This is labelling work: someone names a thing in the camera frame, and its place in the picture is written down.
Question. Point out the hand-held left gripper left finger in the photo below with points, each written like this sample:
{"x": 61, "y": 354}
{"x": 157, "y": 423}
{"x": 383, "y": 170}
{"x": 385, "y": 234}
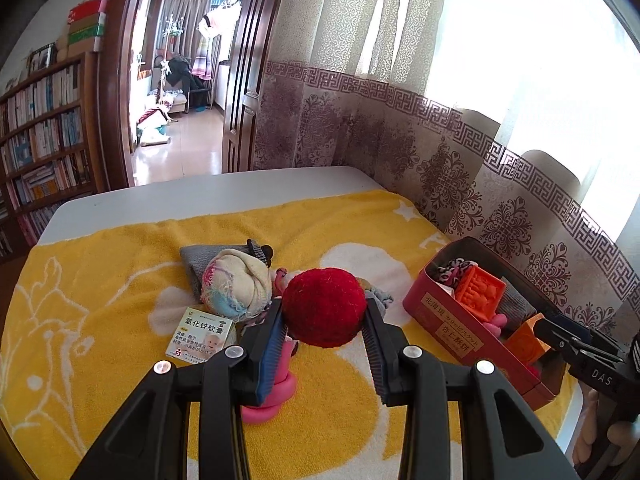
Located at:
{"x": 272, "y": 355}

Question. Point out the white and yellow ointment box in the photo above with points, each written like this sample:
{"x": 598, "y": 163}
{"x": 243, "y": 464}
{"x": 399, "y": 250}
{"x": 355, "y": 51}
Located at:
{"x": 200, "y": 332}

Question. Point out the red pompom ball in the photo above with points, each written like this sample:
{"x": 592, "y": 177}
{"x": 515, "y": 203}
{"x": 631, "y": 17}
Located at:
{"x": 325, "y": 307}

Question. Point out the stack of coloured boxes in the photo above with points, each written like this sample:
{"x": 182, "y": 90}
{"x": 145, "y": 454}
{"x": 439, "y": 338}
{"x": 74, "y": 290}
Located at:
{"x": 85, "y": 22}

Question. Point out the hanging clothes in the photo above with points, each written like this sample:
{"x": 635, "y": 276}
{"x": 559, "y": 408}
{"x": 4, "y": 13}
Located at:
{"x": 207, "y": 35}

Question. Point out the orange rubber cube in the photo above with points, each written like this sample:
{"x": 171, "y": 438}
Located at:
{"x": 525, "y": 342}

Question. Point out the pile of dark clothes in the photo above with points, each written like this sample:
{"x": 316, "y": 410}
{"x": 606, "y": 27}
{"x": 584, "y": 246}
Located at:
{"x": 182, "y": 72}

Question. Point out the person's right hand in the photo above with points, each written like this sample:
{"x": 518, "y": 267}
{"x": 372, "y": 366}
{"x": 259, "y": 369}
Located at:
{"x": 587, "y": 425}

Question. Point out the grey knit sock roll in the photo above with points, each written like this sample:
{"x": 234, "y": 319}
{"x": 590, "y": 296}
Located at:
{"x": 515, "y": 305}

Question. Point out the wooden bookshelf with books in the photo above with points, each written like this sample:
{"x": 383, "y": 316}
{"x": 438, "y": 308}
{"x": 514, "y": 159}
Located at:
{"x": 45, "y": 135}

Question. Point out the red-orange rubber cube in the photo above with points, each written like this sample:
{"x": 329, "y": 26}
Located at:
{"x": 480, "y": 292}

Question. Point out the dark grey sock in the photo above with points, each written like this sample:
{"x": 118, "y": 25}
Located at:
{"x": 197, "y": 260}

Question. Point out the picture frame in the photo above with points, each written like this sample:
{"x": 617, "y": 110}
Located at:
{"x": 41, "y": 57}

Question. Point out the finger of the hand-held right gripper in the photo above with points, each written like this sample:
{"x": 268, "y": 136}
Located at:
{"x": 575, "y": 347}
{"x": 572, "y": 325}

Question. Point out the grey blue sock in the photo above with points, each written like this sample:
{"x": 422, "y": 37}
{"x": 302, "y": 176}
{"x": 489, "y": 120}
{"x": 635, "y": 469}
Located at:
{"x": 381, "y": 299}

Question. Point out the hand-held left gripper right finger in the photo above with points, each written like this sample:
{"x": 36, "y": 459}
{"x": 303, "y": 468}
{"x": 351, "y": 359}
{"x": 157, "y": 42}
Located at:
{"x": 377, "y": 355}

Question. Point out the white coat rack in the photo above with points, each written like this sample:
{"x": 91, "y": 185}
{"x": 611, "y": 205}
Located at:
{"x": 167, "y": 60}

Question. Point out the yellow and white towel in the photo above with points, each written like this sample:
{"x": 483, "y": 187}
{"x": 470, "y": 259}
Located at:
{"x": 125, "y": 285}

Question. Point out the pink rubber toy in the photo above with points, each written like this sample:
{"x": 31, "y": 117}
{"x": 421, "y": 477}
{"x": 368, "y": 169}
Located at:
{"x": 280, "y": 395}
{"x": 495, "y": 325}

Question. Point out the dark wooden door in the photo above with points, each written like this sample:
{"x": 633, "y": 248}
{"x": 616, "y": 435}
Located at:
{"x": 245, "y": 85}

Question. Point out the pastel sock ball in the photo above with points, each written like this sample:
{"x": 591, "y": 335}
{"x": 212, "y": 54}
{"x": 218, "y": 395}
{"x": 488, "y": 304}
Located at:
{"x": 235, "y": 280}

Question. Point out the patterned lace curtain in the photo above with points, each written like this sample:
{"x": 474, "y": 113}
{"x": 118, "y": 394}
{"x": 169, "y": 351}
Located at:
{"x": 400, "y": 110}

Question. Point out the white bag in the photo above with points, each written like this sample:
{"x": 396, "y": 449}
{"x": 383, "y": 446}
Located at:
{"x": 152, "y": 136}

